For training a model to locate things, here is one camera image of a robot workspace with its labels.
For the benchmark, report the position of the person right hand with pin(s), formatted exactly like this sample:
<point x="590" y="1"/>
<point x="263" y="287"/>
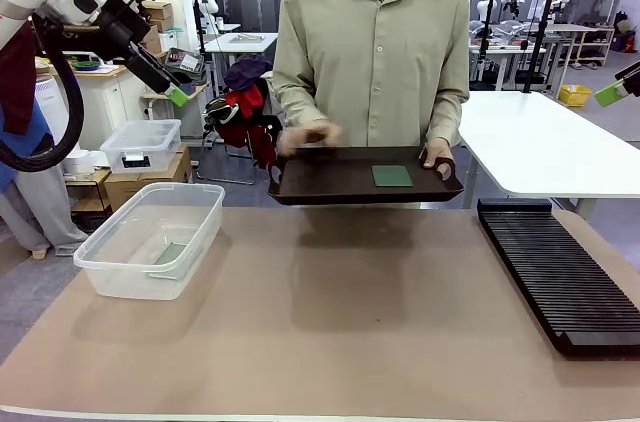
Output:
<point x="307" y="138"/>

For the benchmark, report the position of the large white table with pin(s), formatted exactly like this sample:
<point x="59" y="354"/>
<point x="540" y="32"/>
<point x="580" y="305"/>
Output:
<point x="530" y="142"/>

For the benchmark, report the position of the wooden background table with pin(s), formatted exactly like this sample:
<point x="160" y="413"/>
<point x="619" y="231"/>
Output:
<point x="585" y="39"/>

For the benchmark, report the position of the person left hand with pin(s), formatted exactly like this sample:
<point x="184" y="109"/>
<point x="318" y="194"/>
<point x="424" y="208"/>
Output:
<point x="436" y="157"/>

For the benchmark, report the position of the purple clothing pile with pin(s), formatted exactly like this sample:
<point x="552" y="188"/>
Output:
<point x="247" y="73"/>

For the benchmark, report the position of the dark brown serving tray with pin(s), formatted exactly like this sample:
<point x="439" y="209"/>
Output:
<point x="325" y="182"/>

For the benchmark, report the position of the white desk cabinet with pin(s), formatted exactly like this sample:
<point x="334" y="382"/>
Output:
<point x="110" y="102"/>

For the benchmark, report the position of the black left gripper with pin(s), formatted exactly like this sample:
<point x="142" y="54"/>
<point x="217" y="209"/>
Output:
<point x="117" y="24"/>

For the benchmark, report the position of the clear plastic bin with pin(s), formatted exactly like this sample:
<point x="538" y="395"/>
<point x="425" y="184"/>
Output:
<point x="125" y="272"/>

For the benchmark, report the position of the yellow basket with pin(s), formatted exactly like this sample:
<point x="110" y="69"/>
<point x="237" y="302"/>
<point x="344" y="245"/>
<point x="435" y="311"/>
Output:
<point x="575" y="96"/>

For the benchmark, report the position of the person right forearm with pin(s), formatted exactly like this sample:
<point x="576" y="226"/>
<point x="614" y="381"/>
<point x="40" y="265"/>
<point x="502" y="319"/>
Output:
<point x="300" y="107"/>

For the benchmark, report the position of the small side table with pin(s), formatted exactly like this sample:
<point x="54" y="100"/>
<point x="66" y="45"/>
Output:
<point x="190" y="102"/>

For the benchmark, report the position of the white air purifier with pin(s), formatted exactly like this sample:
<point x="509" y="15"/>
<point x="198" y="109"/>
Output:
<point x="50" y="107"/>

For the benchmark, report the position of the white background table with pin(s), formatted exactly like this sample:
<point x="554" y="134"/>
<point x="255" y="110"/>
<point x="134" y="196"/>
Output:
<point x="240" y="42"/>

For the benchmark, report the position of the large brown cardboard box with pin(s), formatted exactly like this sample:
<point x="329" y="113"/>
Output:
<point x="150" y="182"/>

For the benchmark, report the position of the black slotted PCB rack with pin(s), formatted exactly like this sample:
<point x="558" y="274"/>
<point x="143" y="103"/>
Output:
<point x="560" y="272"/>

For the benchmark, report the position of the white paper roll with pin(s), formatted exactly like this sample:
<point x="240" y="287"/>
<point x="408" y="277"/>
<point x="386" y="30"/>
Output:
<point x="82" y="162"/>

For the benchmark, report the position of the clear lidded storage box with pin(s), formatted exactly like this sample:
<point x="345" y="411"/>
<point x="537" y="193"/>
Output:
<point x="140" y="144"/>

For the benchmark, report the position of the red and black bag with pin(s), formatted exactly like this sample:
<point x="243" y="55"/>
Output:
<point x="245" y="117"/>

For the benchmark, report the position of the wooden stool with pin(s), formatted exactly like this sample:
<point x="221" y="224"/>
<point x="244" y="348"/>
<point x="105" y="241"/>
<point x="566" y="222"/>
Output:
<point x="87" y="192"/>

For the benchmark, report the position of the black tripod stand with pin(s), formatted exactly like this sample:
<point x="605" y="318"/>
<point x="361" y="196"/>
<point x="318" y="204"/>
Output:
<point x="542" y="37"/>

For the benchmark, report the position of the green PCB board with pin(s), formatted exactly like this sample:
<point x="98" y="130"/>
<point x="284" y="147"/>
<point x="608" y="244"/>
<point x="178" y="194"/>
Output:
<point x="391" y="176"/>
<point x="170" y="254"/>

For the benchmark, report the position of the person torso beige shirt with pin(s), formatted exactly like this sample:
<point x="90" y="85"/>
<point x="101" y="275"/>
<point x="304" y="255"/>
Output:
<point x="375" y="57"/>

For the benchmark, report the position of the person left forearm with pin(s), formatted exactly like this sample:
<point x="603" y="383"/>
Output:
<point x="447" y="117"/>

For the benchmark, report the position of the person in maroon top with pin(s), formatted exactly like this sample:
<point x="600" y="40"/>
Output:
<point x="30" y="202"/>

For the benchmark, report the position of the green bowl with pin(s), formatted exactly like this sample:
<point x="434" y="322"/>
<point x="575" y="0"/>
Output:
<point x="86" y="63"/>

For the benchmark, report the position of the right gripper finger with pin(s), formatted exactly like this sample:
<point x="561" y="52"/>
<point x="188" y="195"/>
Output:
<point x="609" y="95"/>
<point x="630" y="72"/>

